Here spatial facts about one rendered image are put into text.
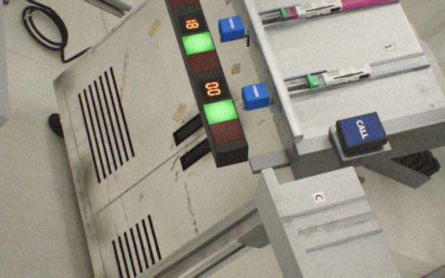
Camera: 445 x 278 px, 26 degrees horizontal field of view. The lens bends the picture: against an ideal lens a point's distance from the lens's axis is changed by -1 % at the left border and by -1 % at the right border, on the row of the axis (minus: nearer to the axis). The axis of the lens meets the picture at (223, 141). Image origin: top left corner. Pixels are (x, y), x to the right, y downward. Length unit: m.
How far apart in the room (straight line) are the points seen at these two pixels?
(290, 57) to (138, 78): 0.67
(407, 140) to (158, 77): 0.73
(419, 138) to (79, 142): 0.90
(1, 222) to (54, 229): 0.13
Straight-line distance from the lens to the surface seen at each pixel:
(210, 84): 1.21
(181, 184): 1.69
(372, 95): 1.20
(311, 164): 1.16
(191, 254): 1.24
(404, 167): 1.58
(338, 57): 1.23
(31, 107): 2.06
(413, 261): 1.53
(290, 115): 1.15
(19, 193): 1.89
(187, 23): 1.27
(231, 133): 1.17
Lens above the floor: 1.18
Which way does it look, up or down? 27 degrees down
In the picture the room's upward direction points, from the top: 54 degrees clockwise
